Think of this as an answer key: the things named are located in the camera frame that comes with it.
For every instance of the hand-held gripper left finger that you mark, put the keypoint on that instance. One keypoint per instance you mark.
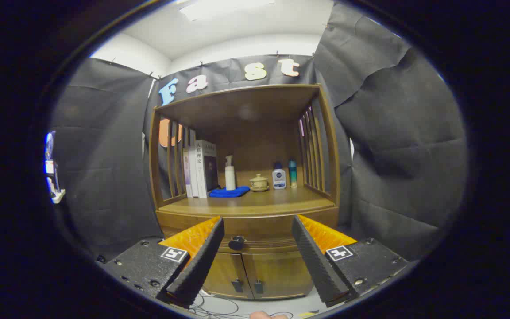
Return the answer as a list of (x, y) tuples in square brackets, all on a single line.
[(202, 266)]

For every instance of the wooden countertop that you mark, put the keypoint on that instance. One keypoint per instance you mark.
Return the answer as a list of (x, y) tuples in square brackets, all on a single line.
[(272, 199)]

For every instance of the wooden cabinet door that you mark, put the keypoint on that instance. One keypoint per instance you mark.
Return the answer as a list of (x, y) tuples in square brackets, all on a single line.
[(281, 274), (224, 274)]

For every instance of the brown wooden drawer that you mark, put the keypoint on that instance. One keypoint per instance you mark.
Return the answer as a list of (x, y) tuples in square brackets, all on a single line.
[(259, 228)]

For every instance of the black round drawer knob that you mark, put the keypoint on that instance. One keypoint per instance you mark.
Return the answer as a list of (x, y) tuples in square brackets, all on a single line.
[(236, 243)]

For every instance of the beige lidded ceramic teacup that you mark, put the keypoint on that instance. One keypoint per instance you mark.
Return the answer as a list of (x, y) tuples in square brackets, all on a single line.
[(259, 182)]

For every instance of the thin white book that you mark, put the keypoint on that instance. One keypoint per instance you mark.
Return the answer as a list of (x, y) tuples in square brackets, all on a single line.
[(192, 177)]

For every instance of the brown wooden cabinet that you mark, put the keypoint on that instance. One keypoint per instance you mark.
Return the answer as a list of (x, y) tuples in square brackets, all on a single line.
[(255, 146)]

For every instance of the white pump bottle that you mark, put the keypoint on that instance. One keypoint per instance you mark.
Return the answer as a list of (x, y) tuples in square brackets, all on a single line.
[(230, 179)]

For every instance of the white book with dark cover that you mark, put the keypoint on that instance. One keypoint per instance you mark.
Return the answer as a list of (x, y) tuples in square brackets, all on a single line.
[(199, 173)]

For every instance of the teal bottle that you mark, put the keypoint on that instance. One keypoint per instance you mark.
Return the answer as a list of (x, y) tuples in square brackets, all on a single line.
[(292, 175)]

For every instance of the yellow tape piece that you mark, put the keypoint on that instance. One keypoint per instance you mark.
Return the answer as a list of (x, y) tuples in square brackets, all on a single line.
[(308, 314)]

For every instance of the thin pale purple book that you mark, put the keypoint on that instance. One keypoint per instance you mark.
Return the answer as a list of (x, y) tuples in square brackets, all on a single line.
[(186, 173)]

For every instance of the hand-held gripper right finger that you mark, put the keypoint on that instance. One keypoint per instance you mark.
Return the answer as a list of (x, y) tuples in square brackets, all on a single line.
[(317, 266)]

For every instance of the white lotion bottle blue cap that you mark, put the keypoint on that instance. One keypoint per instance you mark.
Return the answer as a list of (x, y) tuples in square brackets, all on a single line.
[(279, 179)]

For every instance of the blue cloth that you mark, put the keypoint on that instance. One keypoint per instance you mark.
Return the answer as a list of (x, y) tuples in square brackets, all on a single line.
[(228, 192)]

